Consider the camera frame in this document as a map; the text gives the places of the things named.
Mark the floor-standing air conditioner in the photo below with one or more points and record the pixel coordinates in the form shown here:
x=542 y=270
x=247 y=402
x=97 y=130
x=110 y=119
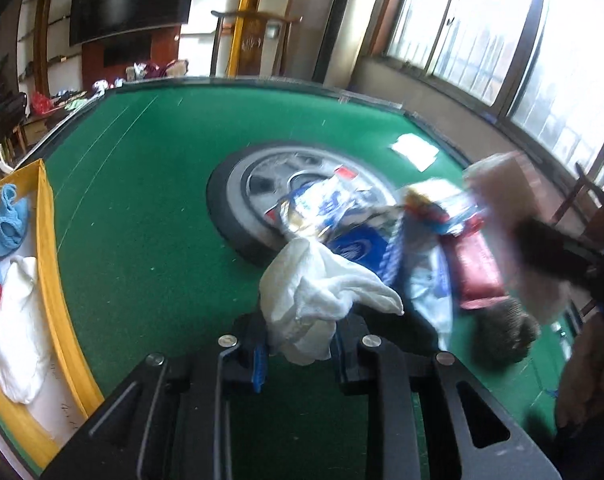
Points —
x=354 y=20

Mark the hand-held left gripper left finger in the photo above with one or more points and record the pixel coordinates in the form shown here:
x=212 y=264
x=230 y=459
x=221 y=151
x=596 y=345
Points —
x=258 y=360

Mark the black television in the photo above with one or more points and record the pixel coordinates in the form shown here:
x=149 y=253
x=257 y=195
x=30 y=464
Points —
x=127 y=2

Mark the person's right forearm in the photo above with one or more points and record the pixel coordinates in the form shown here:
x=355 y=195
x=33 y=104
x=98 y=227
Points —
x=587 y=370

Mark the maroon bag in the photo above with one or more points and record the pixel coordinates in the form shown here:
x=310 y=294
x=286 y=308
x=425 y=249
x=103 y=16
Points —
x=154 y=67

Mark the carved wooden chair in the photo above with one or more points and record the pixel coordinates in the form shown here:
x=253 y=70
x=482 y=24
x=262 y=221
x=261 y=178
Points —
x=577 y=195
x=254 y=20

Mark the red packet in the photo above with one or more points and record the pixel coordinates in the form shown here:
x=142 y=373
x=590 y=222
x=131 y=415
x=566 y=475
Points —
x=474 y=270

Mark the white blue-banded tissue packet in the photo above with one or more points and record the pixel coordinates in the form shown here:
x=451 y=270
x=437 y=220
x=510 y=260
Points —
x=427 y=280

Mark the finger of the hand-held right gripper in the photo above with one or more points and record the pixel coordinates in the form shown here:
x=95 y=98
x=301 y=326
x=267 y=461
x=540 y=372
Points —
x=547 y=250

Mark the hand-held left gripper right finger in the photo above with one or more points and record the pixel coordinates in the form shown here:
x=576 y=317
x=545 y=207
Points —
x=347 y=360

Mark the grey woolly item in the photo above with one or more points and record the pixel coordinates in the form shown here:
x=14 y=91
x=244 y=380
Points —
x=507 y=332

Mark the round table centre disc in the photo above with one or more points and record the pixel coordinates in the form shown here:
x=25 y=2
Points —
x=252 y=185

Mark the red plastic bag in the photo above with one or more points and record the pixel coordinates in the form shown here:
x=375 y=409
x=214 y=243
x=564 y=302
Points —
x=41 y=104

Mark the blue knit sock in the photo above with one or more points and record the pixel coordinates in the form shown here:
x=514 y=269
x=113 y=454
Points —
x=9 y=225

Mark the blue floral tissue packet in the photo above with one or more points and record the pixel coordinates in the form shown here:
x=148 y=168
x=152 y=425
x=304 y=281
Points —
x=357 y=249

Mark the window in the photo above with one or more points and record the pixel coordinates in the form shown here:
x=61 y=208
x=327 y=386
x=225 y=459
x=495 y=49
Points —
x=482 y=25

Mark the white cloth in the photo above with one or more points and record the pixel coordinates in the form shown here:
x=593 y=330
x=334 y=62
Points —
x=12 y=330
x=307 y=285

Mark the colourful snack packet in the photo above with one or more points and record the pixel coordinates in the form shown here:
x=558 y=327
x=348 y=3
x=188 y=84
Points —
x=432 y=205

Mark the yellow box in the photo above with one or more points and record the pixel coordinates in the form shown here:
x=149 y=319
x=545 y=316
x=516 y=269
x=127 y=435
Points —
x=62 y=310

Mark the small black wall panel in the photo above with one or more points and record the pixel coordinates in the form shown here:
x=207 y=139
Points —
x=124 y=52

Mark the white paper sheet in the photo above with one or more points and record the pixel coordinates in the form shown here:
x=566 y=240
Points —
x=414 y=150

